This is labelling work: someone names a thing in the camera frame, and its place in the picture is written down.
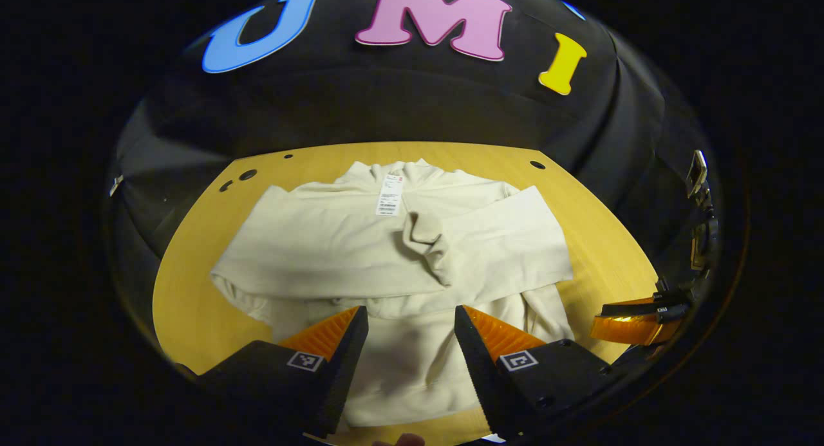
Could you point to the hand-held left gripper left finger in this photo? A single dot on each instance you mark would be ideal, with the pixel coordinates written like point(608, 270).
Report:
point(341, 375)

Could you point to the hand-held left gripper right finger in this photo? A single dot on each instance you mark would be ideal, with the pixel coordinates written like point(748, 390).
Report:
point(479, 375)

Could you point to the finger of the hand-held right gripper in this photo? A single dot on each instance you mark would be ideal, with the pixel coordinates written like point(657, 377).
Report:
point(631, 328)

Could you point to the cream white sweater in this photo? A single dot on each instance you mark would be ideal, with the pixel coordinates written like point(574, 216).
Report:
point(322, 240)

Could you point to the brass metal clip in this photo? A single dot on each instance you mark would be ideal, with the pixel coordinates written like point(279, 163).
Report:
point(698, 246)

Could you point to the silver metal clip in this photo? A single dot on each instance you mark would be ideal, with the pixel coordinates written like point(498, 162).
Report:
point(696, 172)
point(116, 184)

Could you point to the white paper tag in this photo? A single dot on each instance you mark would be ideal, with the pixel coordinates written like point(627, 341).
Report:
point(389, 195)

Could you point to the black backdrop cloth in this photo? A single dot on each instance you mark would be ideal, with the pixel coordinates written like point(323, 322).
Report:
point(386, 98)

